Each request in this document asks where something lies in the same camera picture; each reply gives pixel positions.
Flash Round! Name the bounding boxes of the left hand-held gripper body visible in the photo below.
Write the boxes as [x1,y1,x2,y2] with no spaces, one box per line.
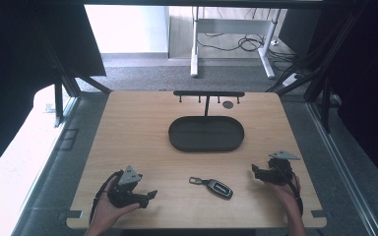
[107,165,151,209]

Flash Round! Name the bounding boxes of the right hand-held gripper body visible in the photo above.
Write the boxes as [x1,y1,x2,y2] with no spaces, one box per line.
[259,149,301,187]

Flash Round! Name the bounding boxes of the person's right hand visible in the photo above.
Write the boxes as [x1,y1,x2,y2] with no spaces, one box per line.
[265,175,302,214]

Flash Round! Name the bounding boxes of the person's left hand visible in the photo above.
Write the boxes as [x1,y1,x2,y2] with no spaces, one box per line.
[92,178,142,231]

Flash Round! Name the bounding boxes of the black car key fob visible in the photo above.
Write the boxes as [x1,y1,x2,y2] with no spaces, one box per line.
[188,176,234,201]

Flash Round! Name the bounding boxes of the black key rack with tray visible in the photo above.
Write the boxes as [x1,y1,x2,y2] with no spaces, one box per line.
[167,89,246,153]

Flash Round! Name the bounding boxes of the dark floor outlet cover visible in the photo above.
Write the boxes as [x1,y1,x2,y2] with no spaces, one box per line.
[58,128,80,151]

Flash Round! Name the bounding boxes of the white power strip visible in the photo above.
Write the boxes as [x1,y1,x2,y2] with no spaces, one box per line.
[282,72,302,89]

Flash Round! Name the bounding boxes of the black curtain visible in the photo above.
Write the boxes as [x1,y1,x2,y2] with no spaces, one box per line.
[306,0,378,195]
[0,0,107,185]

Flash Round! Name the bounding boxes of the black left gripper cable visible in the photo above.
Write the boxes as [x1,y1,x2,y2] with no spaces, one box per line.
[89,169,125,224]

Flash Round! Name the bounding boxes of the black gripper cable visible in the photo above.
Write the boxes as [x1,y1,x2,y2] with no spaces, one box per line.
[271,162,305,218]
[89,169,125,224]

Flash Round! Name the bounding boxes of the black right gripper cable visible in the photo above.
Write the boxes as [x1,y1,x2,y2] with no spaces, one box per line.
[271,162,305,218]

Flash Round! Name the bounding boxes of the aluminium floor rail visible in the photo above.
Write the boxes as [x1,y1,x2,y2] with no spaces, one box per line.
[305,101,378,236]

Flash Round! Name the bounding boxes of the black metal frame stand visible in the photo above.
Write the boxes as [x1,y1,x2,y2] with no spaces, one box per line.
[38,30,113,129]
[265,0,373,134]

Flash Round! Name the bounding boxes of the black floor cables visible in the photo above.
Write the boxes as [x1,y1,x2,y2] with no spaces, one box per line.
[197,31,297,64]

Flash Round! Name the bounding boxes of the white desk frame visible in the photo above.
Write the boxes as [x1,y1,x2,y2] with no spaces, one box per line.
[190,6,283,80]

